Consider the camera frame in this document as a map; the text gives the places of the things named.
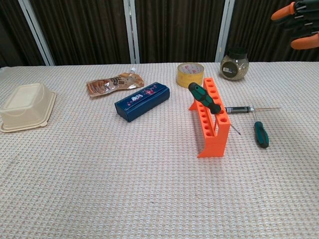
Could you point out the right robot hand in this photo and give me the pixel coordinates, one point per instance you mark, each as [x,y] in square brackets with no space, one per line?
[309,25]

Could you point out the short green black screwdriver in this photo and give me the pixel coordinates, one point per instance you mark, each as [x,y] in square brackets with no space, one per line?
[261,135]

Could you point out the long green black screwdriver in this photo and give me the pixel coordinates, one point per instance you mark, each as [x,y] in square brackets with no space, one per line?
[204,97]

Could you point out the black metal precision screwdriver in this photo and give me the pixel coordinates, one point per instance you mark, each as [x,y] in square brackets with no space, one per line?
[239,109]

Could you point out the orange screwdriver holder block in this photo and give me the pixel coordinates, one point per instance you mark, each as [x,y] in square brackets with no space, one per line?
[214,147]

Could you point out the dark pleated partition panel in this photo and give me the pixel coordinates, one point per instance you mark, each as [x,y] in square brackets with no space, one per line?
[261,30]
[12,30]
[82,30]
[179,30]

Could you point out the glass jar black lid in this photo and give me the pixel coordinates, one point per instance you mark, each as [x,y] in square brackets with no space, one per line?
[234,69]

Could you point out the yellow tape roll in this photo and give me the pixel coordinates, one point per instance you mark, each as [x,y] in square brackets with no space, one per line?
[189,77]

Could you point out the blue printed pencil case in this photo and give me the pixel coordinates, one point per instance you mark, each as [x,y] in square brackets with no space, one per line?
[144,104]

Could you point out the orange drink pouch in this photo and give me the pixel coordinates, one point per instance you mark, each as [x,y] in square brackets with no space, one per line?
[109,84]

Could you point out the beige woven tablecloth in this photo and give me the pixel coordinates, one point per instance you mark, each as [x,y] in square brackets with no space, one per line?
[124,186]

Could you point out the beige lidded food container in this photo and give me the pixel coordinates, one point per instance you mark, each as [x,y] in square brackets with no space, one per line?
[25,107]

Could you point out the silver partition post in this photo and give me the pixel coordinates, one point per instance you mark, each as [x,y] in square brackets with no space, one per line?
[39,37]
[227,15]
[132,32]

